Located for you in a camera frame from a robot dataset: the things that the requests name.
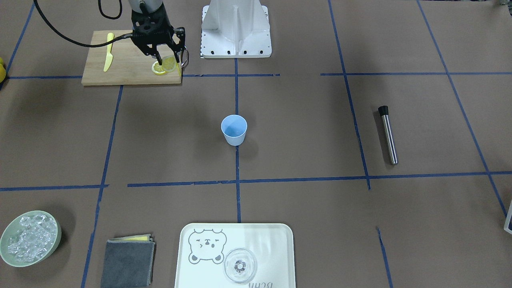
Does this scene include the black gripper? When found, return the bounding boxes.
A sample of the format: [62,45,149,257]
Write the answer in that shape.
[132,8,186,68]

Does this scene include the bamboo cutting board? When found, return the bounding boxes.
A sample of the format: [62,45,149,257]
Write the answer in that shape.
[82,39,182,86]

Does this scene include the light blue paper cup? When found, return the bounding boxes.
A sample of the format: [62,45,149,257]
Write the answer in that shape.
[220,114,248,146]

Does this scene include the grey folded cloth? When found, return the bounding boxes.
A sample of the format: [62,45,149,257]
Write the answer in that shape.
[100,234,156,288]

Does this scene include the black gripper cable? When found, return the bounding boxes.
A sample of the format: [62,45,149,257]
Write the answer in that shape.
[33,0,134,48]

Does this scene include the white bear tray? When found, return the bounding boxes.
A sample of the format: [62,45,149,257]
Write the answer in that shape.
[174,224,296,288]

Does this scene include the steel muddler black tip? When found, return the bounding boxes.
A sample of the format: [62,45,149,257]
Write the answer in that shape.
[378,106,399,165]

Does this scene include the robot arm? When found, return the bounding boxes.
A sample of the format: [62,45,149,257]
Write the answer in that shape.
[129,0,186,64]

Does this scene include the yellow plastic knife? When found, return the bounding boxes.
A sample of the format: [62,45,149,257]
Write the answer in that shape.
[104,32,115,72]

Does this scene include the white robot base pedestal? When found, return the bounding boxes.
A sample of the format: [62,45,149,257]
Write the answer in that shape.
[200,0,272,58]

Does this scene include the clear glass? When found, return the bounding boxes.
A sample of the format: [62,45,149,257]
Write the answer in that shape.
[224,248,258,284]

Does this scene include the green bowl of ice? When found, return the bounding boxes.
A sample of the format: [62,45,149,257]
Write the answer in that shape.
[1,211,62,268]

